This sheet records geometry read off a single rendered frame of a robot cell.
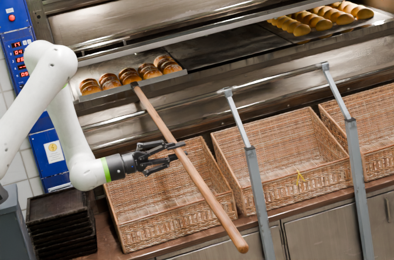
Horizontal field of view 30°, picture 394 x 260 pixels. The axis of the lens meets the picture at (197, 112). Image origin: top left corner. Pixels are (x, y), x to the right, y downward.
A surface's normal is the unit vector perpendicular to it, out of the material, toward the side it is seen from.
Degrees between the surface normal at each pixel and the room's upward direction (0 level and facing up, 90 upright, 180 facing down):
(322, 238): 92
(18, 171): 90
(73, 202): 0
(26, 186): 90
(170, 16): 70
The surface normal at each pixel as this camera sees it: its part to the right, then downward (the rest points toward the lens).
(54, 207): -0.19, -0.93
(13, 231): 0.24, 0.28
